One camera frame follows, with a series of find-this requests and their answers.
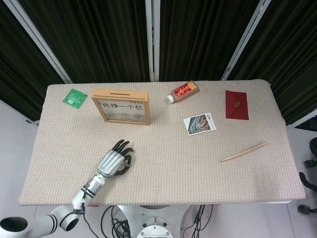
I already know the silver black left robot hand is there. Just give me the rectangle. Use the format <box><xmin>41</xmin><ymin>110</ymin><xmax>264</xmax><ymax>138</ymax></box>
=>
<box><xmin>96</xmin><ymin>139</ymin><xmax>136</xmax><ymax>178</ymax></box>

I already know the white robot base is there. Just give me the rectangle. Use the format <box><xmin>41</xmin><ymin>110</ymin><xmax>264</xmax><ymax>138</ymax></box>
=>
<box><xmin>116</xmin><ymin>204</ymin><xmax>194</xmax><ymax>238</ymax></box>

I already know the pile of silver coins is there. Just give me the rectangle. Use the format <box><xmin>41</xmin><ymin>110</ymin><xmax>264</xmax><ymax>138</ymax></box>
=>
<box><xmin>110</xmin><ymin>113</ymin><xmax>145</xmax><ymax>121</ymax></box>

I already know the wooden frame coin box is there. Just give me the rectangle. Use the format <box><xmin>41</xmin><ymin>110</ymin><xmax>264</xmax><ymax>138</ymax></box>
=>
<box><xmin>91</xmin><ymin>88</ymin><xmax>152</xmax><ymax>126</ymax></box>

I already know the beige woven tablecloth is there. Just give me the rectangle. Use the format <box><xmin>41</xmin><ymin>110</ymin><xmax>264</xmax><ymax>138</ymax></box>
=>
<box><xmin>18</xmin><ymin>78</ymin><xmax>306</xmax><ymax>207</ymax></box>

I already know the green foil sachet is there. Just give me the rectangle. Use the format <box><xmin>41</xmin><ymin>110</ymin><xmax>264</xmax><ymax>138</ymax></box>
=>
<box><xmin>62</xmin><ymin>88</ymin><xmax>88</xmax><ymax>109</ymax></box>

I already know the photo postcard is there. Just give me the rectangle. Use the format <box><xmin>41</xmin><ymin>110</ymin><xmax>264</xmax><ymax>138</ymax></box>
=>
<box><xmin>183</xmin><ymin>113</ymin><xmax>217</xmax><ymax>136</ymax></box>

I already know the brown bottle with red label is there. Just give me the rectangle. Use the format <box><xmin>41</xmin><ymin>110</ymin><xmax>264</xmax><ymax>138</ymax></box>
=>
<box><xmin>164</xmin><ymin>80</ymin><xmax>200</xmax><ymax>104</ymax></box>

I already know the black partition screen panel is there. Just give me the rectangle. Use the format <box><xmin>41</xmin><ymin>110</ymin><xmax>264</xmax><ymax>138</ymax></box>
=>
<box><xmin>221</xmin><ymin>0</ymin><xmax>317</xmax><ymax>128</ymax></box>
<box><xmin>9</xmin><ymin>0</ymin><xmax>159</xmax><ymax>84</ymax></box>
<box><xmin>148</xmin><ymin>0</ymin><xmax>267</xmax><ymax>81</ymax></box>
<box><xmin>0</xmin><ymin>0</ymin><xmax>73</xmax><ymax>125</ymax></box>

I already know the light wooden stick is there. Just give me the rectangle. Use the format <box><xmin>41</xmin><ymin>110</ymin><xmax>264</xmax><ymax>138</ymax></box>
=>
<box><xmin>220</xmin><ymin>141</ymin><xmax>268</xmax><ymax>163</ymax></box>

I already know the red envelope with wax seal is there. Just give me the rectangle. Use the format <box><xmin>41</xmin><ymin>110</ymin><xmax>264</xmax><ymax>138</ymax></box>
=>
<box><xmin>225</xmin><ymin>90</ymin><xmax>250</xmax><ymax>120</ymax></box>

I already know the black office chair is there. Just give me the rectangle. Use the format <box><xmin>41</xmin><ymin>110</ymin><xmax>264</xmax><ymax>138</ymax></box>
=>
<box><xmin>296</xmin><ymin>138</ymin><xmax>317</xmax><ymax>215</ymax></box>

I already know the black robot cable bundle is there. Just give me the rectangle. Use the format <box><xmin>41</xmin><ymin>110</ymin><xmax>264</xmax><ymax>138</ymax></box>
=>
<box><xmin>101</xmin><ymin>205</ymin><xmax>133</xmax><ymax>238</ymax></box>
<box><xmin>185</xmin><ymin>204</ymin><xmax>214</xmax><ymax>234</ymax></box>

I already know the white table frame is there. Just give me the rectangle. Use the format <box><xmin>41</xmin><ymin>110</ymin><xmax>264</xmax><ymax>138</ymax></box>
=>
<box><xmin>34</xmin><ymin>199</ymin><xmax>292</xmax><ymax>207</ymax></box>

